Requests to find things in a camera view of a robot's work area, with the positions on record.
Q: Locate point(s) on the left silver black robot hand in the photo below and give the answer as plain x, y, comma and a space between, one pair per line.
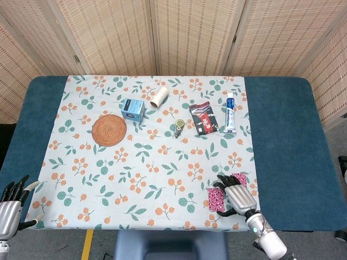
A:
9, 219

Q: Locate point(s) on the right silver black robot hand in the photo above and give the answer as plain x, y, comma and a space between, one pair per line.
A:
240, 199

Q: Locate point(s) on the pink patterned card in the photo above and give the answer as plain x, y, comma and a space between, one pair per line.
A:
215, 200
242, 178

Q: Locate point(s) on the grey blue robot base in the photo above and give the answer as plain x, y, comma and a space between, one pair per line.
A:
170, 243

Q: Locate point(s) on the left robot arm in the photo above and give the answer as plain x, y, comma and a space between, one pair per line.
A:
3, 249

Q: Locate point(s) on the floral print tablecloth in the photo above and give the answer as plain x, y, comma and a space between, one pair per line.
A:
151, 168

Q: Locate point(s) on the teal table cover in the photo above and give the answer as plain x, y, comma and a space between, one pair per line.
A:
282, 135

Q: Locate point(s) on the yellow floor tape strip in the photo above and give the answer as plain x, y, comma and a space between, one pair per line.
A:
87, 243

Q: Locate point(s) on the white blue toothpaste tube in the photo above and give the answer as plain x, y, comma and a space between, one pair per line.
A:
230, 113

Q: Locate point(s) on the dark red snack packet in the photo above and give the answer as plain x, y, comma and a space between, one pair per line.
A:
204, 119

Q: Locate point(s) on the green black correction tape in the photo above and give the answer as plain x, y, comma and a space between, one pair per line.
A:
179, 127

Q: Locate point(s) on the black caster wheel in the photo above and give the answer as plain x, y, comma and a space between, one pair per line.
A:
341, 235

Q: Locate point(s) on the white black device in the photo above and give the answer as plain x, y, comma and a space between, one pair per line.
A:
343, 166

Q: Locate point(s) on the beige paper roll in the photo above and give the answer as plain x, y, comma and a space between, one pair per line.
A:
160, 97

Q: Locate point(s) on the round woven rattan coaster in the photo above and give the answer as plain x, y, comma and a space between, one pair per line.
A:
109, 130

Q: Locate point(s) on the woven bamboo screen panel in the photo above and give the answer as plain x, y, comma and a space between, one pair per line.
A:
35, 32
282, 35
330, 73
13, 81
195, 35
108, 35

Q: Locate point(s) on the small blue cardboard box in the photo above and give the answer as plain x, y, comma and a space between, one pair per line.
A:
132, 109

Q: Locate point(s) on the metal screen hinge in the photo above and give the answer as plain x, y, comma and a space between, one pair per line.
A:
77, 59
234, 38

